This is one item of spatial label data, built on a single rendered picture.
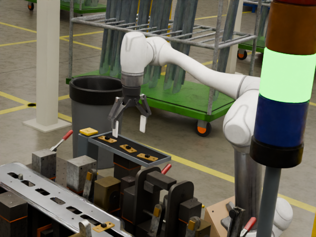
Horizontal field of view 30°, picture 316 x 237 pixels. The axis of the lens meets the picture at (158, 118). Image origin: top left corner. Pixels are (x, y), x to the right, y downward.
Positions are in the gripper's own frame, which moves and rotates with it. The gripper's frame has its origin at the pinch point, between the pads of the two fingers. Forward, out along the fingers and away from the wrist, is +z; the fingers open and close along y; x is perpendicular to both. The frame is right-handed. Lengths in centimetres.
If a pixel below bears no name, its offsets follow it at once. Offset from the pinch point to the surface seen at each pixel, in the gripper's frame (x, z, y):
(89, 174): 2.2, 14.6, 19.4
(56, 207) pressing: 6.0, 23.8, 35.9
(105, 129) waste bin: -208, 86, -117
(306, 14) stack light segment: 143, -75, 73
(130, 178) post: 14.8, 13.9, 8.0
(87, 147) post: -22.8, 14.2, 6.5
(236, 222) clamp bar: 71, 7, 4
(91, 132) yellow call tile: -23.9, 7.9, 3.7
